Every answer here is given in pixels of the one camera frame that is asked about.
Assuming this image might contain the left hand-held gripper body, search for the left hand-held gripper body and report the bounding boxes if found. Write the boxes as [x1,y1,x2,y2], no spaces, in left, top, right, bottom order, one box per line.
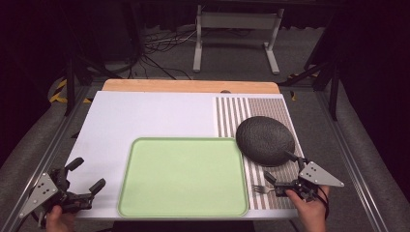
[18,167,95,227]

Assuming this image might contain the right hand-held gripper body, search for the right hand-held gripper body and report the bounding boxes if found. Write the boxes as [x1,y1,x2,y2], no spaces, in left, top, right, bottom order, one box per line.
[274,157,345,203]

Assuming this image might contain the silver fork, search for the silver fork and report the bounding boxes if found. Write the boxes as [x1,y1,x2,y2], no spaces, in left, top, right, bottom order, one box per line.
[251,184,278,195]

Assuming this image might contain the black textured oval plate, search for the black textured oval plate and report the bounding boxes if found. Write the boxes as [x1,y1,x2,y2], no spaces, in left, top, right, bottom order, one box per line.
[235,115,296,168]

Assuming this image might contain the light green tray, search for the light green tray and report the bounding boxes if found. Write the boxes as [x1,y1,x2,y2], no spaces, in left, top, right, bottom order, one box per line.
[116,136,249,219]

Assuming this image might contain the person's left hand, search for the person's left hand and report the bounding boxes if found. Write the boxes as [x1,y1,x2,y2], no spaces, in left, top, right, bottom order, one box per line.
[44,205,77,232]

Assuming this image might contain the person's right hand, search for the person's right hand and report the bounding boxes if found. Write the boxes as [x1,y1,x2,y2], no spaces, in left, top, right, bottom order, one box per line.
[284,185,331,232]

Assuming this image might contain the striped brown white placemat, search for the striped brown white placemat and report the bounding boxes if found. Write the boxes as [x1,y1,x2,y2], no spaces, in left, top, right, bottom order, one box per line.
[215,96,306,212]

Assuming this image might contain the black tripod stand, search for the black tripod stand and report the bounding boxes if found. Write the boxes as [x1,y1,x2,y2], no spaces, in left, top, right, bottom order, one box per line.
[278,17,343,123]
[62,54,124,118]

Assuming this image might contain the white table board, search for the white table board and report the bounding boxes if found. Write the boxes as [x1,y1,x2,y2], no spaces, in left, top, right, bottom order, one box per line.
[64,90,300,221]

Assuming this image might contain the grey metal stand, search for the grey metal stand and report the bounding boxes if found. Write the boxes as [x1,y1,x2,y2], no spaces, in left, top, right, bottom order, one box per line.
[191,4,285,76]

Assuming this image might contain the aluminium frame rail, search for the aluminium frame rail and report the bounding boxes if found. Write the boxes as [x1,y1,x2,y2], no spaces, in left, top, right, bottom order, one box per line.
[0,85,95,232]
[312,89,390,232]

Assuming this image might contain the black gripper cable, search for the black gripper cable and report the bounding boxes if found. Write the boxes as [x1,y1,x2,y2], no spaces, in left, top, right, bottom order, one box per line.
[313,186,331,220]

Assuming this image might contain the bundle of floor cables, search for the bundle of floor cables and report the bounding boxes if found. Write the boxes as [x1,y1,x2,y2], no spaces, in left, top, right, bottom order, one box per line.
[127,24,198,80]

